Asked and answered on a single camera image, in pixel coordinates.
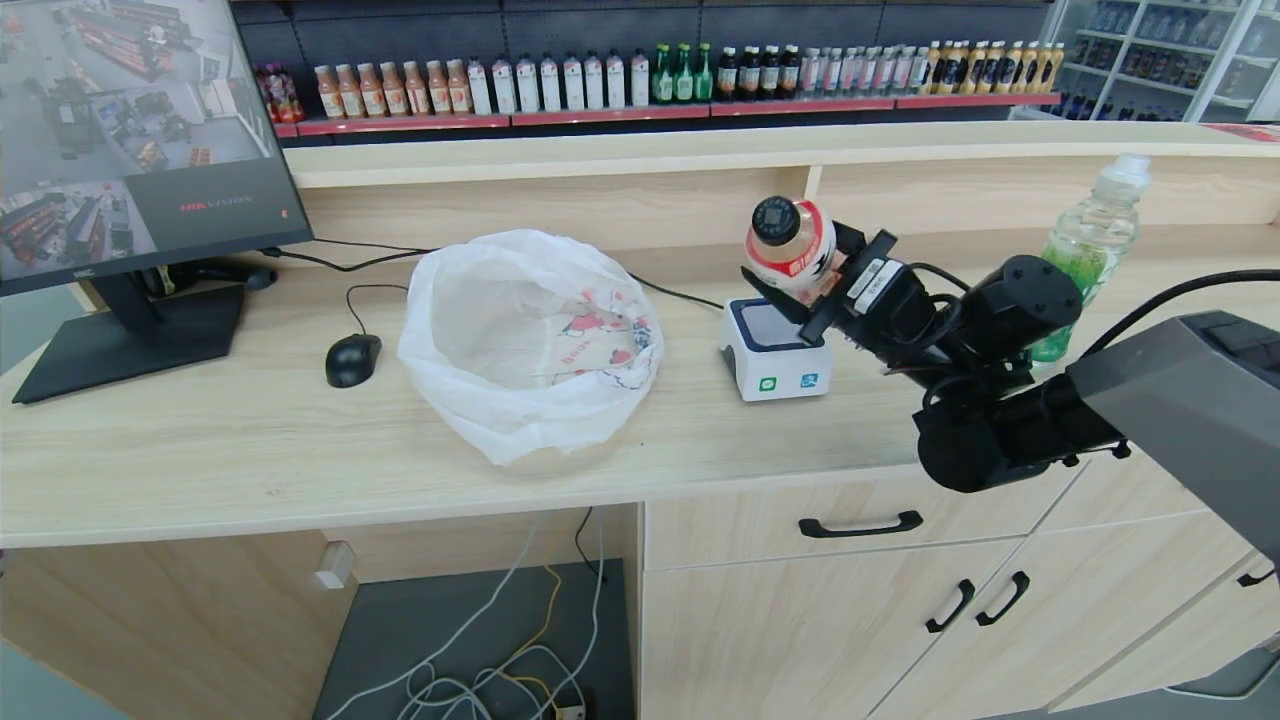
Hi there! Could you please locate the yellow cable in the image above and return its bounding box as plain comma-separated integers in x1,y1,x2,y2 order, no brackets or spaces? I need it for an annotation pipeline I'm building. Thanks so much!
498,565,563,711

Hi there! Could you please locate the wooden counter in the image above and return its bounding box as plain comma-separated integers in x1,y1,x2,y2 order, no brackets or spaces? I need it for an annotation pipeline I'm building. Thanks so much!
0,120,1280,720

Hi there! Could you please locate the black handheld scanner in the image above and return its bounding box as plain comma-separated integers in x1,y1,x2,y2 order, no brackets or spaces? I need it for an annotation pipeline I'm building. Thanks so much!
140,258,279,299

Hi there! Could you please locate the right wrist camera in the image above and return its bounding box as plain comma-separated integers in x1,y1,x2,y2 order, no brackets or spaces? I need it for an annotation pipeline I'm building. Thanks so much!
846,255,929,323

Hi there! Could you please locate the white red drink bottle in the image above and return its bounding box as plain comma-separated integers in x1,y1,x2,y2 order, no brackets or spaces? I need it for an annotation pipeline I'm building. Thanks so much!
743,195,839,307

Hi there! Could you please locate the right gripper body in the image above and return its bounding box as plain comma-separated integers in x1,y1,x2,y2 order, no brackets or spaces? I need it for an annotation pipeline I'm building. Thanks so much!
798,230,963,379

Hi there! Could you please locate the white barcode scanner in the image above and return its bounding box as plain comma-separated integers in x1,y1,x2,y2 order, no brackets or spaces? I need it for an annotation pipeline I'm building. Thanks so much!
718,297,834,404

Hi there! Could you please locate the black floor cable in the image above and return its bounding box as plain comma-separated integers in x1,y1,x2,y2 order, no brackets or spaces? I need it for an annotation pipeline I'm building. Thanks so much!
573,507,603,581

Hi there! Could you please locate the wooden door black handle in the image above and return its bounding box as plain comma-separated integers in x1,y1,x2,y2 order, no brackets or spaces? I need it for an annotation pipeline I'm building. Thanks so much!
1048,568,1280,713
640,538,1023,720
868,510,1257,720

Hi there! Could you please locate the black monitor cable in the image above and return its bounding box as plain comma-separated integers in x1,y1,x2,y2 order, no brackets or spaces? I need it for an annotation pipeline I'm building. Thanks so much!
258,238,725,311

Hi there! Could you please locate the row of bottles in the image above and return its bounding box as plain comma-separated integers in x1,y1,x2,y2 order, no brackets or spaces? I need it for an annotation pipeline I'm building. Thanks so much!
255,41,1067,126
1068,38,1213,93
1088,0,1246,39

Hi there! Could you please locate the white plastic shopping bag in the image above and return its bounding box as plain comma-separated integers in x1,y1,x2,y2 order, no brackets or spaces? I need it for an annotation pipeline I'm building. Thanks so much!
397,229,665,468

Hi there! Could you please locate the white socket box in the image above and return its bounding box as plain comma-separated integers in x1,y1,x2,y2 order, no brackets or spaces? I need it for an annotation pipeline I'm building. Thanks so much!
315,541,357,591

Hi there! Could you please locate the white cable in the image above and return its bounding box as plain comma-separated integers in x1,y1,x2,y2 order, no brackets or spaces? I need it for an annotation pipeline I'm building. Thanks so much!
325,510,609,720

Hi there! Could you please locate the white shop shelf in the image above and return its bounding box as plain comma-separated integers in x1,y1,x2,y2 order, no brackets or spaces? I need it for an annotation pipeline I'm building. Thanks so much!
1008,0,1280,126

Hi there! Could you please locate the wooden drawer black handle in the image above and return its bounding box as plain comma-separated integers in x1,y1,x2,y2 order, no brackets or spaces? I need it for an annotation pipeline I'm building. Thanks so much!
644,464,1087,572

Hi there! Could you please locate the black mouse cable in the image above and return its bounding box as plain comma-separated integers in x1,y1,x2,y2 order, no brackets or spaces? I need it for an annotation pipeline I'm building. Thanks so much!
346,284,411,337

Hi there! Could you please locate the black computer monitor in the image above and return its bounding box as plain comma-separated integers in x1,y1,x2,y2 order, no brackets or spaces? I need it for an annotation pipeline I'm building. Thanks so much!
0,0,314,406

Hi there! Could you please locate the black shop shelf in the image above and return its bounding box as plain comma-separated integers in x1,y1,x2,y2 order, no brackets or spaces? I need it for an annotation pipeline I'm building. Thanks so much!
230,0,1067,147

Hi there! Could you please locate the clear green drink bottle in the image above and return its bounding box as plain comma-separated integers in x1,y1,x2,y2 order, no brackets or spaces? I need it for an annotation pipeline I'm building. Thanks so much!
1029,153,1152,364

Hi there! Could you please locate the black computer mouse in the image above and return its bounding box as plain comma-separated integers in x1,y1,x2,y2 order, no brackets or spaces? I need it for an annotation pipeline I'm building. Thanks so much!
325,334,383,390

